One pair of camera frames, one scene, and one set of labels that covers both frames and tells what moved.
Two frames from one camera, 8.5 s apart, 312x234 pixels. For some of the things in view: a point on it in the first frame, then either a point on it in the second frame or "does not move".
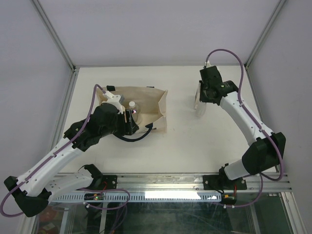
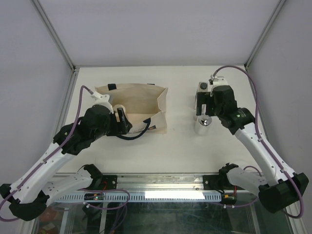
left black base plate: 105,182 does not move
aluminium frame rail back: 160,66 does not move
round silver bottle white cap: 134,109 -> 204,120
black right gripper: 202,97 -> 204,98
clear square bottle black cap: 197,100 does not move
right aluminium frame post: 264,33 does not move
